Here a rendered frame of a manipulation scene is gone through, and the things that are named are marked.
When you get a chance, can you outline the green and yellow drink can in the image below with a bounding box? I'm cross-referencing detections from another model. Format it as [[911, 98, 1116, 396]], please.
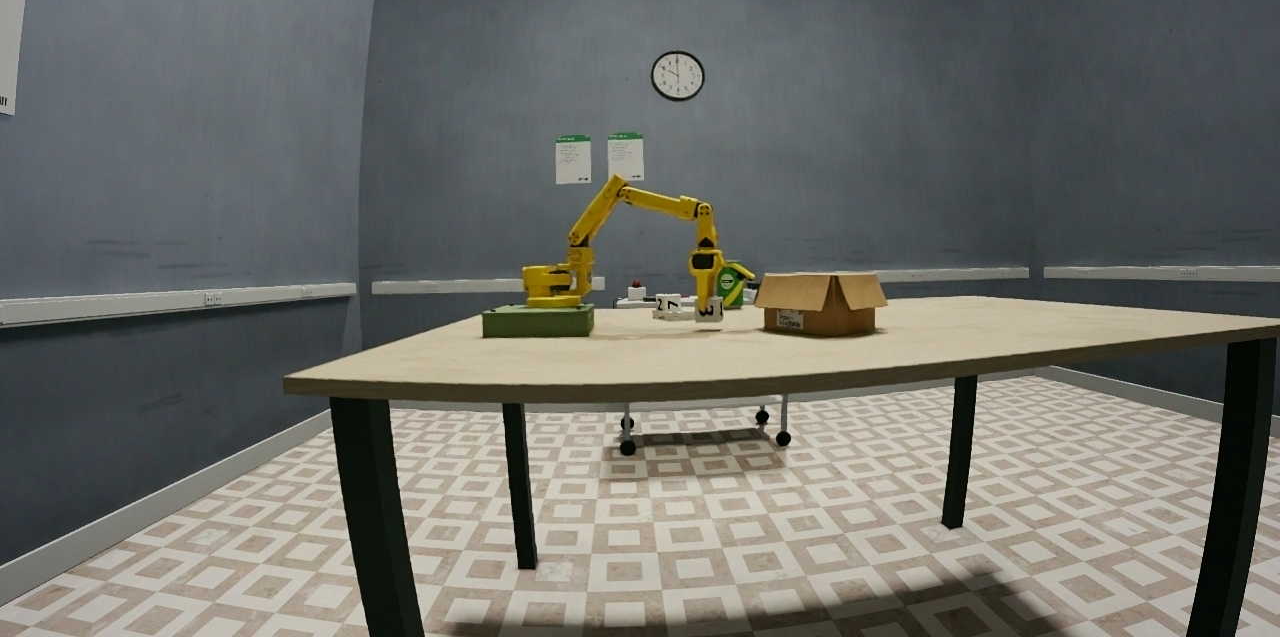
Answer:
[[717, 260, 742, 310]]

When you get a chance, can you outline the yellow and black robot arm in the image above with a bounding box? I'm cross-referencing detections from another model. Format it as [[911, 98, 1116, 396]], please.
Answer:
[[525, 174, 718, 310]]

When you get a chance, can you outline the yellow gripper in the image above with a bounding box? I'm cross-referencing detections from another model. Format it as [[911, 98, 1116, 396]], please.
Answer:
[[689, 247, 756, 312]]

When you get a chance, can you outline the white cube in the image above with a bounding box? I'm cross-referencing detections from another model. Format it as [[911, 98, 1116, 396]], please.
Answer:
[[657, 294, 681, 313], [694, 297, 724, 324]]

